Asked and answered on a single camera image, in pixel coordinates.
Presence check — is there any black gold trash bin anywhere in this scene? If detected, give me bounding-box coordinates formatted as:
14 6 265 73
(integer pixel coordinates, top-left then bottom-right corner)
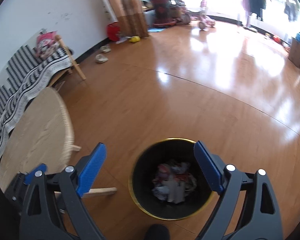
128 138 212 221

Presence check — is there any pink purple toy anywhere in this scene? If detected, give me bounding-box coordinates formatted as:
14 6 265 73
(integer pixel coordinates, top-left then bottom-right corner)
153 164 174 187

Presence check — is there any black white striped blanket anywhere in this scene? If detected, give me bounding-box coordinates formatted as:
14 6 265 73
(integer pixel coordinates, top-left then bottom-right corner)
0 45 68 159

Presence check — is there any beige slipper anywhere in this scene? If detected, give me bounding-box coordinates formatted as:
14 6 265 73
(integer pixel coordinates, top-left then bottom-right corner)
100 44 111 53
95 54 108 64

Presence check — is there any pink cartoon pillow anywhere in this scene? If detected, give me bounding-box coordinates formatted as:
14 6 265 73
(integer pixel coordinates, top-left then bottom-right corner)
36 31 59 60

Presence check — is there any red bag on floor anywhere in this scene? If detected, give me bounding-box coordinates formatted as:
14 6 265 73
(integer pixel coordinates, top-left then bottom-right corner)
106 22 121 42

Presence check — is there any yellow toy on floor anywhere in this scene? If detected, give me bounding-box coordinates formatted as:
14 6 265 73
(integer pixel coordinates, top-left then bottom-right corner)
129 36 141 43

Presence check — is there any cardboard box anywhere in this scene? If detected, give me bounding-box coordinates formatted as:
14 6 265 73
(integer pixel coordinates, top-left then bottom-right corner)
288 38 300 68

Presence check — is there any pink kids tricycle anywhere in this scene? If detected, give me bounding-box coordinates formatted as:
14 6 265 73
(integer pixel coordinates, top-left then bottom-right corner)
181 0 216 30

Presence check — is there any orange brown curtain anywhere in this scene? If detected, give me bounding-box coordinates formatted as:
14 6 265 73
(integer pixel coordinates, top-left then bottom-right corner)
109 0 148 38

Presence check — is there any wooden sofa frame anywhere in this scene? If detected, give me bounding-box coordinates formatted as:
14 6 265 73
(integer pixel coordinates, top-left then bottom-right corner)
47 35 87 87

